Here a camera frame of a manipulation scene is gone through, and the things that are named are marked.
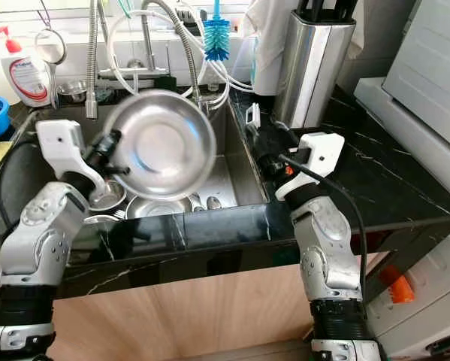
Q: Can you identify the round steel strainer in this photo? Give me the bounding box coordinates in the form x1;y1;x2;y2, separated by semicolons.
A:
33;28;68;111

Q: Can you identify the blue bottle brush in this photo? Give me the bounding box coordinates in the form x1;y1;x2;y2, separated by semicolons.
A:
202;0;232;62

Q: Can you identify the white water hose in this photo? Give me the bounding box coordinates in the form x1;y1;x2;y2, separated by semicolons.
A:
108;8;256;111

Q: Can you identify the chrome faucet body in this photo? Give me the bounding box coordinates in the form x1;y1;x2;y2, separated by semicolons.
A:
101;14;171;82

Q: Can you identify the white washing machine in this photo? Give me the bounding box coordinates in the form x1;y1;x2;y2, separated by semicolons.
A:
352;0;450;359

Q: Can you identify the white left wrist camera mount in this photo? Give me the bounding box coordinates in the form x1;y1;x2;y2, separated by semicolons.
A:
37;119;106;201

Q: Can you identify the white container blue label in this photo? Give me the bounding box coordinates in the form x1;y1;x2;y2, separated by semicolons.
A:
249;34;282;96

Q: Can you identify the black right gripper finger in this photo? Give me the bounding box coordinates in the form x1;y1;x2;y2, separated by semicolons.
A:
277;124;302;155
253;122;277;161

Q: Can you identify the wooden base cabinet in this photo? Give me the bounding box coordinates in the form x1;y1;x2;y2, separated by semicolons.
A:
0;252;388;361

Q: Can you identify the wide steel plate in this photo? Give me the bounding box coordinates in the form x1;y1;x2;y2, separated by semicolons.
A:
102;89;217;202

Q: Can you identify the white soap bottle red pump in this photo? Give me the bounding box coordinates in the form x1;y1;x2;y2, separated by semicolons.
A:
0;25;53;109

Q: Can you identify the stainless steel knife block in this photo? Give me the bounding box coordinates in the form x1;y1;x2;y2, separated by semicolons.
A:
271;0;358;129

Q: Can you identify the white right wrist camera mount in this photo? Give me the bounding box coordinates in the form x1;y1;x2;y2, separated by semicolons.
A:
277;132;346;202

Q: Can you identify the white hanging cloth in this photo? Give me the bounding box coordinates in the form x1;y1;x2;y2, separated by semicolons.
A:
240;0;301;72

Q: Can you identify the small white plastic clip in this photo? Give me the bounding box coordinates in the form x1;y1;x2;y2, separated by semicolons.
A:
246;103;261;129

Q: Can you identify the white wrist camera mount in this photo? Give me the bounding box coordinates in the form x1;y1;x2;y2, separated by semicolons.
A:
37;119;106;201
277;132;346;202

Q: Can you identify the orange plastic object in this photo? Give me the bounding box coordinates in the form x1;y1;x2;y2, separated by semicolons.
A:
379;265;415;305

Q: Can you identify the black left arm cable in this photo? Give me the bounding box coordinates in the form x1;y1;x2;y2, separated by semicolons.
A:
0;138;42;235

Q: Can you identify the steel spring sprayer hose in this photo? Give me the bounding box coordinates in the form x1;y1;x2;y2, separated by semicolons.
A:
86;0;104;121

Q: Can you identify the purple hanging cord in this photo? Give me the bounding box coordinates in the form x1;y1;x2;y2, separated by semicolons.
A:
37;0;55;32

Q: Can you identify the stainless steel sink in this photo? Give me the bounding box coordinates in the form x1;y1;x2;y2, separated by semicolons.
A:
0;102;264;228

